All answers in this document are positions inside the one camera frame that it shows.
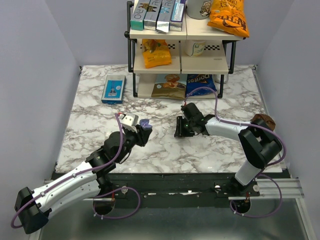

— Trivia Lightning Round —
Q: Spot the orange snack bag middle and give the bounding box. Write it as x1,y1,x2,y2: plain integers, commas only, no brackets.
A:
142,39,172,69

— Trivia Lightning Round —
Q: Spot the beige black three-tier shelf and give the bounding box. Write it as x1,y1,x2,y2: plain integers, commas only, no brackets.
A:
124,0,242,98

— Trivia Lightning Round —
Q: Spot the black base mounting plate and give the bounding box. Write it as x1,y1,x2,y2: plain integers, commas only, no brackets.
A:
51,171,261,209

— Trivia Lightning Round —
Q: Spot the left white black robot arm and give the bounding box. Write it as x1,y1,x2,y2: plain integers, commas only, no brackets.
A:
11,123,153,235

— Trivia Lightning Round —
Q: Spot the aluminium rail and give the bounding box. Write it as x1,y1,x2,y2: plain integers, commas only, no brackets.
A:
223,178,305,200

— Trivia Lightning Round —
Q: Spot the teal toothpaste box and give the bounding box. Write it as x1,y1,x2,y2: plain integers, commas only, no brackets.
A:
130,0,150,31

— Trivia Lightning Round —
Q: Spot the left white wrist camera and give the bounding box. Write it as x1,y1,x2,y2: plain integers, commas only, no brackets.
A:
120,113,139,133

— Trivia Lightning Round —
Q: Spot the lavender earbud charging case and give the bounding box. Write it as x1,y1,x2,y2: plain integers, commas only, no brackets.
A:
139,119,153,130

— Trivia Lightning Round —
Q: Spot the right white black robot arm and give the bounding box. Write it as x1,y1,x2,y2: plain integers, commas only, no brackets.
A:
174,103,285,196

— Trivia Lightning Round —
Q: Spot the blue Doritos bag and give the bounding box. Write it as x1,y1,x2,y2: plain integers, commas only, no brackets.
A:
185,74,217,96

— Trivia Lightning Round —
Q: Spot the white printed mug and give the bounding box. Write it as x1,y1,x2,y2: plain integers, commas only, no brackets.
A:
186,0,213,20

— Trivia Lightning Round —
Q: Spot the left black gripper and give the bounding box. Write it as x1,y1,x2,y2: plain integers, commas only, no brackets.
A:
115,125,152,163

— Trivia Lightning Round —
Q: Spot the orange chip bag top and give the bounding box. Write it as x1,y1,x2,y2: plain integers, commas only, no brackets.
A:
207,0,250,38

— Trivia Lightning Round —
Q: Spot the brown snack bag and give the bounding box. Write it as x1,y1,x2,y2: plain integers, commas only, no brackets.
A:
151,73,188,99

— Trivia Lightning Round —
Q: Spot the purple blue toothpaste box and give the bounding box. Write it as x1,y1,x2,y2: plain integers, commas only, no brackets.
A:
169,0,186,32

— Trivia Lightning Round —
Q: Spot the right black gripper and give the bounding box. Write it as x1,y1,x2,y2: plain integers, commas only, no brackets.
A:
174,115,195,137

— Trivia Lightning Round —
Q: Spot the white yogurt cup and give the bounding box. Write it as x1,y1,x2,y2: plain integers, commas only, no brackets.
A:
184,40,206,57

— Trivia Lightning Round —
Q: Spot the blue flat product box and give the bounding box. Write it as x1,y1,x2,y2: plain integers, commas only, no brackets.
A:
101,74,126,105

